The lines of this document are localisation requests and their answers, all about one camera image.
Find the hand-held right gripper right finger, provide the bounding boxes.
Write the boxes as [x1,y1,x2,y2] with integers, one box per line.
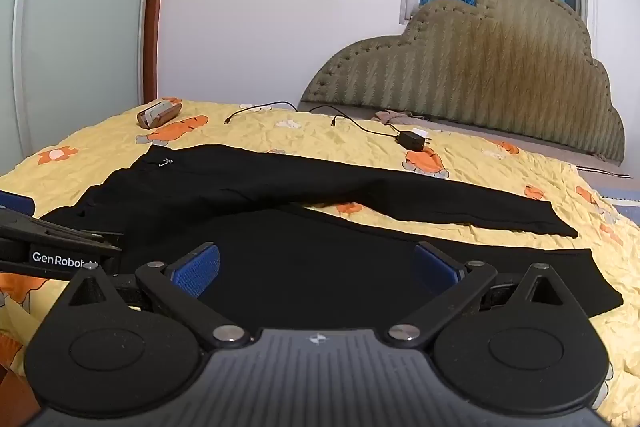
[387,242,576,349]

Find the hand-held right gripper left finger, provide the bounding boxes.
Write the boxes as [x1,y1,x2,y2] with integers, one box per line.
[64,243,251,350]

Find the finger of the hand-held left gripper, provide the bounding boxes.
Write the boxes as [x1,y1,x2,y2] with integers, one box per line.
[0,208,125,253]
[0,190,35,219]

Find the black pants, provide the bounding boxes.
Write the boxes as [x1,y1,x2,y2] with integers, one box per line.
[37,144,624,333]

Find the black power adapter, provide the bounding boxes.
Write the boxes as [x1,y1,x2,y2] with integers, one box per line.
[396,130,433,153]

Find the brown pouch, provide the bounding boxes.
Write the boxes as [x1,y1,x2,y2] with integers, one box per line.
[137,97,183,130]

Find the pink crumpled cloth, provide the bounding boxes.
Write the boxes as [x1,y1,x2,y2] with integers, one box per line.
[372,109,417,126]

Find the frosted flower print wardrobe door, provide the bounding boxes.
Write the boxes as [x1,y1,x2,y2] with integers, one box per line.
[0,0,167,168]

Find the yellow carrot print bedsheet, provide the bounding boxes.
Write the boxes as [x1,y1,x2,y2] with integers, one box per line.
[0,97,640,427]

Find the olive padded headboard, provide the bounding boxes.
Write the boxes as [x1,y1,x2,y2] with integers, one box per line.
[299,0,626,166]

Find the black power adapter cable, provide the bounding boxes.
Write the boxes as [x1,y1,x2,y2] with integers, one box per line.
[306,104,403,140]

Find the black cable with small plug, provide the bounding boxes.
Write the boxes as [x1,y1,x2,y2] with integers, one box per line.
[224,101,300,126]

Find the brown wooden door frame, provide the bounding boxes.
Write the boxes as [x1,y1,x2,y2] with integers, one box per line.
[137,0,177,108]

